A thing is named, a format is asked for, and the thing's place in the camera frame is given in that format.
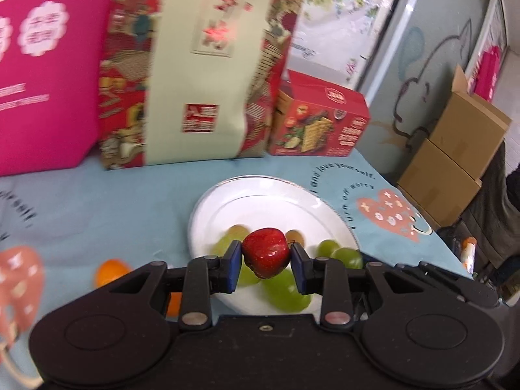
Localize red strawberry-like fruit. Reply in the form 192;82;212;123
241;228;291;279

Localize orange mandarin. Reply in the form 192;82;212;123
93;259;132;288

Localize small green grape fruit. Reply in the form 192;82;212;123
317;240;364;269

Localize large green fruit upper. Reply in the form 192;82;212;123
211;225;260;287

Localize large green fruit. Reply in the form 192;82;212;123
262;268;312;313
211;225;260;287

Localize large green fruit lower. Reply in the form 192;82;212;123
262;268;312;313

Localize brown kiwi on plate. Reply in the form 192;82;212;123
285;230;306;247

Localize white round plate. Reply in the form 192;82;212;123
188;174;361;316

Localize light blue printed tablecloth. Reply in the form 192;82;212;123
1;152;463;316

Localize red cracker box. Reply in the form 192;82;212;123
268;71;370;157

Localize stacked cardboard boxes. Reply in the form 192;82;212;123
397;67;511;227

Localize red and cream gift bag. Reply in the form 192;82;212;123
99;0;303;170

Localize floral plastic bag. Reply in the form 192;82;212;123
286;0;390;90

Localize magenta tote bag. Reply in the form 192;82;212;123
1;0;109;175

